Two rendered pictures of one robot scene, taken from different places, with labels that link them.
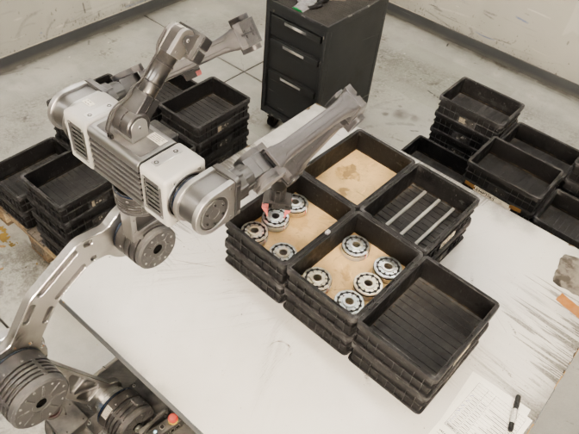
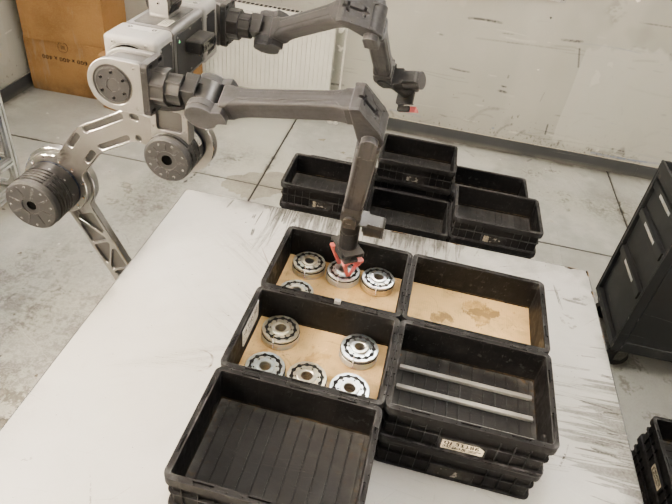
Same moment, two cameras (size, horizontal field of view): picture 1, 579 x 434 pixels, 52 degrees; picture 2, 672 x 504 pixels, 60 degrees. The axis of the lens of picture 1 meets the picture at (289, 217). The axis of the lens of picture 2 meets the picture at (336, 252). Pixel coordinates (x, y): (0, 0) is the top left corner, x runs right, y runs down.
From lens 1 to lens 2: 1.49 m
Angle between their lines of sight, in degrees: 44
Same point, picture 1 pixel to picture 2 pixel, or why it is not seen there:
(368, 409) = (158, 470)
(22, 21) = (482, 109)
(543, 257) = not seen: outside the picture
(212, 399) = (114, 329)
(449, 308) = (337, 488)
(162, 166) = (126, 28)
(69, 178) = (330, 184)
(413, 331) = (270, 454)
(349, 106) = (339, 100)
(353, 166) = (495, 314)
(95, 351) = not seen: hidden behind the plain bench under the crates
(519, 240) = not seen: outside the picture
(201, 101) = (508, 215)
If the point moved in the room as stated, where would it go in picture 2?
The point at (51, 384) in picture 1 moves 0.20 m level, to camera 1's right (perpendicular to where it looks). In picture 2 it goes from (39, 194) to (44, 231)
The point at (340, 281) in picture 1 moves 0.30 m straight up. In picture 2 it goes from (300, 356) to (309, 270)
